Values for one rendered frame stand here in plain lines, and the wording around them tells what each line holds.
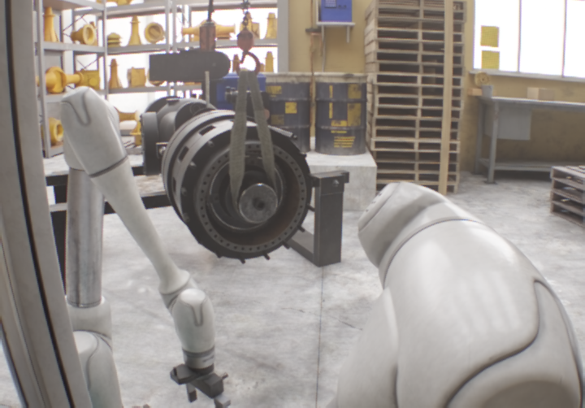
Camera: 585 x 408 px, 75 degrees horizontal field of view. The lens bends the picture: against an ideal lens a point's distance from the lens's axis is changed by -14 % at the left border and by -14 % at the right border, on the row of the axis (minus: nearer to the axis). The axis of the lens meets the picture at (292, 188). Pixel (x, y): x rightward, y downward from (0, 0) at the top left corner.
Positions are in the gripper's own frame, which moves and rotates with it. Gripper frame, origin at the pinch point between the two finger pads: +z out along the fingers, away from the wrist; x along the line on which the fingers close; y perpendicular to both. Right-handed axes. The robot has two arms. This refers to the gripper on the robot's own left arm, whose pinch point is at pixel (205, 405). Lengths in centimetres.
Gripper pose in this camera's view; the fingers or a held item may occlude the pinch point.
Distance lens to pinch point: 136.1
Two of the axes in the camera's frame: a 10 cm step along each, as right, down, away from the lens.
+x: -7.5, -1.7, 6.4
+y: 6.6, -1.9, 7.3
